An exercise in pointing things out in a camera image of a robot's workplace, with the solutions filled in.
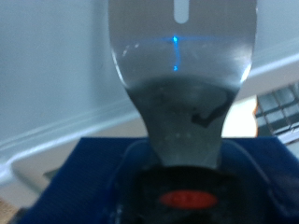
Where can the silver toaster oven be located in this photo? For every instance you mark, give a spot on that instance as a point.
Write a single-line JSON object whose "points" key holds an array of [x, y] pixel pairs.
{"points": [[46, 62]]}

